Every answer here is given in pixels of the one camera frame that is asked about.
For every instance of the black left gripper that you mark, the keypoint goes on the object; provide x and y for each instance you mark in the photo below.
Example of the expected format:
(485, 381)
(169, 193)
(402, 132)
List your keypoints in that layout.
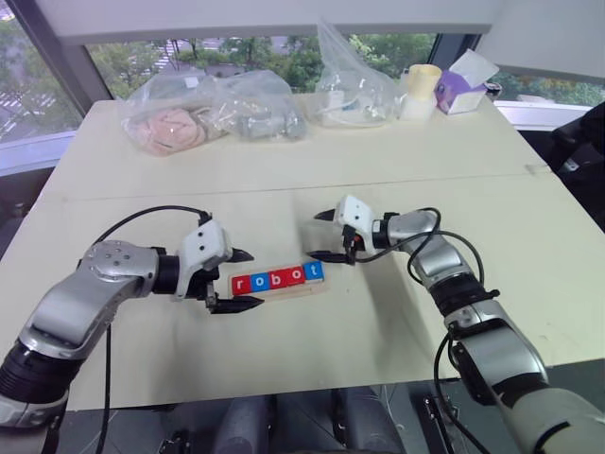
(205, 284)

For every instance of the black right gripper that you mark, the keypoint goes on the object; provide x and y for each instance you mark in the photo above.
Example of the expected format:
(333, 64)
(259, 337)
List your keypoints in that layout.
(352, 243)

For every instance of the blue tile letter t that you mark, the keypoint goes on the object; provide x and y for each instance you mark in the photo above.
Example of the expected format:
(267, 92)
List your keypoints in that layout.
(314, 272)

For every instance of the red tile letter b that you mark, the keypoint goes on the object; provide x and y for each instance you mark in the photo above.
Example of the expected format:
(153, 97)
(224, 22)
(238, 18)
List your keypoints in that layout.
(277, 280)

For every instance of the red tile letter o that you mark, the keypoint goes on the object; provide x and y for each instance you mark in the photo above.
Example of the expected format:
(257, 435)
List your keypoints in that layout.
(295, 277)

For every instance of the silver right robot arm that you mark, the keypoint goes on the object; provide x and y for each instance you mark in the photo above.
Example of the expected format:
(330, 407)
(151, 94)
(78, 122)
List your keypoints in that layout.
(496, 340)

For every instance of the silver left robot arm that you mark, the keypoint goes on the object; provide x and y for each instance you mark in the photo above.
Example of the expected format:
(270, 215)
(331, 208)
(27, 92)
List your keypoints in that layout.
(71, 307)

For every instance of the red tile letter r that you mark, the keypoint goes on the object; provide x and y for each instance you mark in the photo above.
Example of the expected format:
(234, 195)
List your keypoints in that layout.
(241, 284)

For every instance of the blue tile letter o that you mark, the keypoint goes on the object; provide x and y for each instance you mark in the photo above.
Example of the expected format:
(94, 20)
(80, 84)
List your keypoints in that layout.
(259, 282)

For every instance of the light wooden letter tray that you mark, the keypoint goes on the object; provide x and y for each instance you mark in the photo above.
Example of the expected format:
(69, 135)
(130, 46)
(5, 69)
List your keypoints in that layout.
(283, 293)

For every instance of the clear bag with grey items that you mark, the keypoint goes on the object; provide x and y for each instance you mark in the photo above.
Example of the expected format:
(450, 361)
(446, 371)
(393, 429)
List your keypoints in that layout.
(264, 118)

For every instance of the clear bag with white items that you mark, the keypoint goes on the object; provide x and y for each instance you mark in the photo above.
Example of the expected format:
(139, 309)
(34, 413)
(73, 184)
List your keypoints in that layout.
(350, 99)

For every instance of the dark rounded shape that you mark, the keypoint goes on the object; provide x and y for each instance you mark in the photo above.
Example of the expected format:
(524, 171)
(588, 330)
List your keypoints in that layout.
(248, 425)

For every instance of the clear bag with pink item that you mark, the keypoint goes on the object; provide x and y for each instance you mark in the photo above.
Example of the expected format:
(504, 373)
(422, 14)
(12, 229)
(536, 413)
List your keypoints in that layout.
(165, 127)

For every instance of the purple and white tissue box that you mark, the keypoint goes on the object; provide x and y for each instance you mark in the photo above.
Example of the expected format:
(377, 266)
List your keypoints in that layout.
(461, 90)

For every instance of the black bag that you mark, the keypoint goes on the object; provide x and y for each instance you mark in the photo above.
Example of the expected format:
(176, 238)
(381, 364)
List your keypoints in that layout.
(581, 151)

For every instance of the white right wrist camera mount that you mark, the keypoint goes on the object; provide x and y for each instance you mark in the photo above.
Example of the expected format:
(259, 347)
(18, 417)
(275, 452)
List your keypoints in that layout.
(352, 213)

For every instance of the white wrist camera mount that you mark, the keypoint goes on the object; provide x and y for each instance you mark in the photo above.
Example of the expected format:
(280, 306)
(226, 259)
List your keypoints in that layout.
(203, 241)
(352, 213)

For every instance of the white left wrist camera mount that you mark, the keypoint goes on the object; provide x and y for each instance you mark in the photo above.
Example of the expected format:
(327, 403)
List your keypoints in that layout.
(203, 241)

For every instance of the dark window frame post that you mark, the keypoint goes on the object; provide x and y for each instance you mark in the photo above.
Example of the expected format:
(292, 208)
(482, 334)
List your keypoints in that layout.
(71, 61)

